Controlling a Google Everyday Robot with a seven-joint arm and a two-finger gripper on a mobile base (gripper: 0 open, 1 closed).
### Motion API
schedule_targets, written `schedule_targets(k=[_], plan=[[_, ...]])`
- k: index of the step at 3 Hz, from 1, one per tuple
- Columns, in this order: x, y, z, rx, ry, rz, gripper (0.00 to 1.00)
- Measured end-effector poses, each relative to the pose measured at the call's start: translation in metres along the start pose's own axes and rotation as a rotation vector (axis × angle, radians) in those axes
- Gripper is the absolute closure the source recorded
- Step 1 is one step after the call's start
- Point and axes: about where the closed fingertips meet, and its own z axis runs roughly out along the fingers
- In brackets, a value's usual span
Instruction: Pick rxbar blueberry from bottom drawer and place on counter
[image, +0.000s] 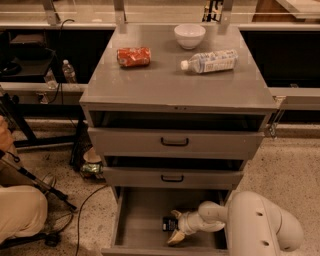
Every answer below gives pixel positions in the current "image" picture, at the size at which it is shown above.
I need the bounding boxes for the grey top drawer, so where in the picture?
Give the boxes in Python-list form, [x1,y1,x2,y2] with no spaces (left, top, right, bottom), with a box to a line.
[88,128,264,160]

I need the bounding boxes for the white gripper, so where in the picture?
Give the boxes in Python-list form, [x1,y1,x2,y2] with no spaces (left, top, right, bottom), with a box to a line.
[167,210,203,246]

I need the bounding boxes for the clear plastic water bottle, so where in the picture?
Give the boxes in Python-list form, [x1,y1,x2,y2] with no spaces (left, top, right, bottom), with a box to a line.
[180,49,238,74]

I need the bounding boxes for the grey open bottom drawer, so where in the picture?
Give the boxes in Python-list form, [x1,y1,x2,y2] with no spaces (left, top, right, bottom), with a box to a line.
[101,187,229,256]

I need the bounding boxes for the black grey reacher stick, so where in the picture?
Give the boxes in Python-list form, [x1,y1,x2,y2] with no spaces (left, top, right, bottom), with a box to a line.
[0,151,77,211]

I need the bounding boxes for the small water bottle on shelf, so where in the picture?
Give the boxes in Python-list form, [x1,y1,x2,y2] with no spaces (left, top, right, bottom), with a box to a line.
[62,60,77,84]

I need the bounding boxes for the black floor cable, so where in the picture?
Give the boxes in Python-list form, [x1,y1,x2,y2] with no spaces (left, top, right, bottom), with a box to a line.
[74,184,109,256]

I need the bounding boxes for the black stand frame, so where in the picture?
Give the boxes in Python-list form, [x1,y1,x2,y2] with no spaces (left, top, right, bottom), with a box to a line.
[0,86,84,148]

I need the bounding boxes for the white ceramic bowl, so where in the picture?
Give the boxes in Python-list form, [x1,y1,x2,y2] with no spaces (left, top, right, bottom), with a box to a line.
[174,24,206,50]

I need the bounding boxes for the grey middle drawer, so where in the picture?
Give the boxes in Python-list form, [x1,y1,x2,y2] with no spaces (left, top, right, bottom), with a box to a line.
[103,167,243,190]

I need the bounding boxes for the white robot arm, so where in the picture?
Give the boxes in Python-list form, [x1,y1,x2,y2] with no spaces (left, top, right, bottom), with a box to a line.
[167,191,304,256]

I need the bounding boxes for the grey shoe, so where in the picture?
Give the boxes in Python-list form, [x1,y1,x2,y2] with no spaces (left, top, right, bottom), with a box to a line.
[41,173,56,187]

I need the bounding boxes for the crushed orange soda can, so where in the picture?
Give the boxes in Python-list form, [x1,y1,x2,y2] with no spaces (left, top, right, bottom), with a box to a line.
[117,47,151,67]

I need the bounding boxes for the grey metal drawer cabinet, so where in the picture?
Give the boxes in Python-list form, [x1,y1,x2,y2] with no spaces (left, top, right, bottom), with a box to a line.
[79,23,278,256]

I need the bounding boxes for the dark blue rxbar wrapper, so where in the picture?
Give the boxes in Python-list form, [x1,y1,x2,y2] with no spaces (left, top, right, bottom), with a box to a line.
[162,217,178,232]

